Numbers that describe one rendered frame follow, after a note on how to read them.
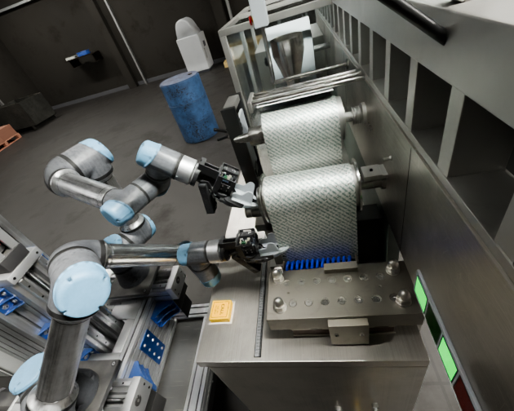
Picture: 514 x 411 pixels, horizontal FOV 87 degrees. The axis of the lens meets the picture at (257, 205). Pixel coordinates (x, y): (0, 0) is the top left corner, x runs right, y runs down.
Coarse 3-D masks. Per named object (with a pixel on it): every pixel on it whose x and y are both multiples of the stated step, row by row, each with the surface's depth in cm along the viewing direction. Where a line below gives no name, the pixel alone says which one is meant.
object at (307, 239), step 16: (272, 224) 78; (288, 224) 78; (304, 224) 77; (320, 224) 77; (336, 224) 76; (352, 224) 76; (288, 240) 82; (304, 240) 82; (320, 240) 81; (336, 240) 80; (352, 240) 80; (288, 256) 87; (304, 256) 87; (320, 256) 86; (336, 256) 85; (352, 256) 85
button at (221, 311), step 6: (222, 300) 96; (228, 300) 96; (216, 306) 95; (222, 306) 94; (228, 306) 94; (210, 312) 94; (216, 312) 93; (222, 312) 93; (228, 312) 92; (210, 318) 92; (216, 318) 92; (222, 318) 91; (228, 318) 91
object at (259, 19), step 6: (252, 0) 91; (258, 0) 91; (264, 0) 96; (252, 6) 92; (258, 6) 92; (264, 6) 92; (252, 12) 94; (258, 12) 94; (264, 12) 93; (252, 18) 95; (258, 18) 95; (264, 18) 94; (252, 24) 99; (258, 24) 96; (264, 24) 96
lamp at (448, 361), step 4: (444, 340) 45; (440, 344) 48; (444, 344) 46; (440, 348) 48; (444, 348) 46; (440, 352) 48; (444, 352) 46; (448, 352) 44; (444, 356) 46; (448, 356) 45; (444, 360) 47; (448, 360) 45; (452, 360) 43; (444, 364) 47; (448, 364) 45; (452, 364) 43; (448, 368) 45; (452, 368) 44; (448, 372) 46; (452, 372) 44; (452, 376) 44
